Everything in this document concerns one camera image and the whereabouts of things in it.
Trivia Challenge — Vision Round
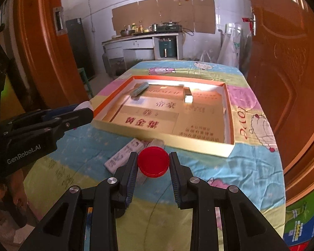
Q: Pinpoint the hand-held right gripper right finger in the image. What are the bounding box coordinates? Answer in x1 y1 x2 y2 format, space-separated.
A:
169 152 291 251

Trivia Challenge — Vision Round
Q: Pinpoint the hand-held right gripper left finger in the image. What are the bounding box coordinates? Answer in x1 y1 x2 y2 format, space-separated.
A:
18 151 139 251

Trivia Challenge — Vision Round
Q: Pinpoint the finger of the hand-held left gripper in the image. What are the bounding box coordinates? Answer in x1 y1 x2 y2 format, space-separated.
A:
42 107 94 142
5 105 79 134

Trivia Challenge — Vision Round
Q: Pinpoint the white cartoon cat box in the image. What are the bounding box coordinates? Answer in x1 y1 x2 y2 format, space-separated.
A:
104 138 144 173

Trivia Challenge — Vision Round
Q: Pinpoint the red bottle cap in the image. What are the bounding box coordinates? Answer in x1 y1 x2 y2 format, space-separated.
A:
137 146 170 178

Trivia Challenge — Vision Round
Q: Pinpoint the orange-rimmed cardboard tray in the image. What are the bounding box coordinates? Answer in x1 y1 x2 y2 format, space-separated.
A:
93 75 236 159

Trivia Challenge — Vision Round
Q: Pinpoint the clear plastic wrapper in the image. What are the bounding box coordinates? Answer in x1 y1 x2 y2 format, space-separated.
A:
139 138 165 152

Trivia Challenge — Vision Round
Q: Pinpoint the teal patterned box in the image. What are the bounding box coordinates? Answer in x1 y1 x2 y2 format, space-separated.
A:
129 82 149 98

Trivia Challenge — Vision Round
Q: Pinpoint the gold box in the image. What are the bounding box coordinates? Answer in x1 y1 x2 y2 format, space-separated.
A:
183 86 194 103

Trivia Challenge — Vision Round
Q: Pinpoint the person's left hand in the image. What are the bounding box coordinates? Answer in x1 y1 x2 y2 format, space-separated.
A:
0 170 29 228

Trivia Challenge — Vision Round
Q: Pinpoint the printed cardboard sheet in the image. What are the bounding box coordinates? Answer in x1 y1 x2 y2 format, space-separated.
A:
110 84 227 143

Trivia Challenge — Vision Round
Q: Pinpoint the brown wooden door with latch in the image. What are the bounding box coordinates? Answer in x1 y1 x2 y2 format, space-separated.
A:
0 0 95 110

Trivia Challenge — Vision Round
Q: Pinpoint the cartoon sheep bedsheet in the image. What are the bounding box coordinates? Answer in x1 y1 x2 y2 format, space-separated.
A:
23 60 287 251

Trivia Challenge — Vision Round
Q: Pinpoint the white kitchen counter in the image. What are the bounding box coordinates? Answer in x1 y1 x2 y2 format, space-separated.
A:
102 33 180 75

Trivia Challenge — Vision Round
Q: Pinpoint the green air fryer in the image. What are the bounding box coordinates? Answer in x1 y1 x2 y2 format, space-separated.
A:
159 38 176 58

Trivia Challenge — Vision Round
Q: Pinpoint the black gas stove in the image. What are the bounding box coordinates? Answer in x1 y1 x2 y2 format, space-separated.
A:
157 24 183 32

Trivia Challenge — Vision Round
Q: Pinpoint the green printed carton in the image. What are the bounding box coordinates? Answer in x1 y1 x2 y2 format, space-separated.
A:
283 183 314 246

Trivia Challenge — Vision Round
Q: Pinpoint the large white woven bag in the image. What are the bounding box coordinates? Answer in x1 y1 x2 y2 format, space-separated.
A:
217 23 241 66

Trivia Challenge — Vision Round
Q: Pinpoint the carved brown wooden door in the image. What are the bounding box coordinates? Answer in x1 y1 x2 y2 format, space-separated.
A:
247 0 314 204

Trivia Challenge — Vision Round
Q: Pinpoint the cardboard wall covering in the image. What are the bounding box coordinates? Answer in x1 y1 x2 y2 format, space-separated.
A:
112 0 216 34

